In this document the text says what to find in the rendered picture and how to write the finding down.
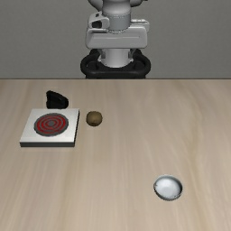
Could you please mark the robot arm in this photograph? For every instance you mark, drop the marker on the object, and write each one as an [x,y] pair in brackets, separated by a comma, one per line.
[116,9]

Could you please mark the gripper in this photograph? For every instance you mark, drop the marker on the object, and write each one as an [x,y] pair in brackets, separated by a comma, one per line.
[117,37]

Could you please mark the brown kiwi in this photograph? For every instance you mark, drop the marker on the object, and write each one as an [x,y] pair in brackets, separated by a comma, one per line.
[94,118]

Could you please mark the white bowl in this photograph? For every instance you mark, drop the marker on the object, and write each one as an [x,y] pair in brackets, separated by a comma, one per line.
[168,188]

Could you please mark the white stove plate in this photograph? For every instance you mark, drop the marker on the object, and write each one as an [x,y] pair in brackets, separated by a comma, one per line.
[51,127]

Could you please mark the black rounded lump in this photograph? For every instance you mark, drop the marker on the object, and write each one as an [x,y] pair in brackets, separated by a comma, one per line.
[55,100]

